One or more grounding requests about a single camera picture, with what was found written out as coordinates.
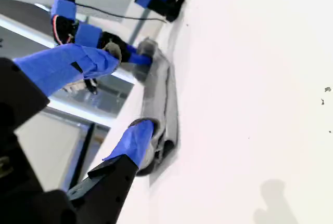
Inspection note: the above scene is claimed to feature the grey striped towel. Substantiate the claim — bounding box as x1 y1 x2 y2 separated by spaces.
132 36 181 178

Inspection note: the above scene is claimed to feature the dark metal frame bar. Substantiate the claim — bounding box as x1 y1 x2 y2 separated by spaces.
69 122 96 191

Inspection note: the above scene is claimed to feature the thin black cable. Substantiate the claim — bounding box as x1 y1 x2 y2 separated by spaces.
74 2 168 24

